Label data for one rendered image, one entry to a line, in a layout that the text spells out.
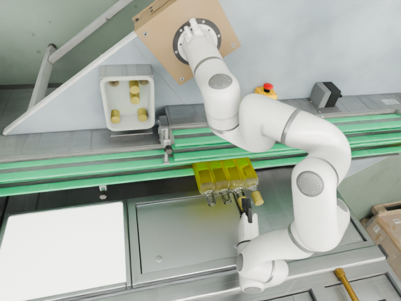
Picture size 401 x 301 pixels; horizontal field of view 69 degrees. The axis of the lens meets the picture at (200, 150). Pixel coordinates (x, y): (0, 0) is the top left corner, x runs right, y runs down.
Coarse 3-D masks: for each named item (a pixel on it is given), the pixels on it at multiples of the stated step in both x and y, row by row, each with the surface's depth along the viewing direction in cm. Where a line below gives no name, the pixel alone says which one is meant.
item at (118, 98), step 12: (108, 84) 102; (120, 84) 103; (108, 96) 103; (120, 96) 106; (144, 96) 109; (108, 108) 103; (120, 108) 110; (132, 108) 111; (144, 108) 112; (108, 120) 104; (120, 120) 111; (132, 120) 111
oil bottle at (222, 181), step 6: (210, 162) 113; (216, 162) 113; (222, 162) 114; (216, 168) 111; (222, 168) 111; (216, 174) 109; (222, 174) 109; (216, 180) 107; (222, 180) 107; (228, 180) 107; (216, 186) 107; (222, 186) 106; (228, 186) 106; (216, 192) 108
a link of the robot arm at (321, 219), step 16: (304, 160) 56; (320, 160) 55; (304, 176) 55; (320, 176) 53; (336, 176) 54; (304, 192) 56; (320, 192) 54; (336, 192) 54; (304, 208) 57; (320, 208) 55; (336, 208) 55; (304, 224) 58; (320, 224) 56; (336, 224) 55; (304, 240) 59; (320, 240) 57; (336, 240) 56
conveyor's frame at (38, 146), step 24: (360, 96) 135; (384, 96) 137; (168, 120) 109; (192, 120) 111; (0, 144) 105; (24, 144) 106; (48, 144) 108; (72, 144) 109; (96, 144) 110; (120, 144) 111; (144, 144) 112
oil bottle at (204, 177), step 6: (198, 162) 112; (204, 162) 112; (198, 168) 110; (204, 168) 110; (210, 168) 111; (198, 174) 108; (204, 174) 108; (210, 174) 108; (198, 180) 108; (204, 180) 106; (210, 180) 106; (198, 186) 109; (204, 186) 104; (210, 186) 105; (204, 192) 105
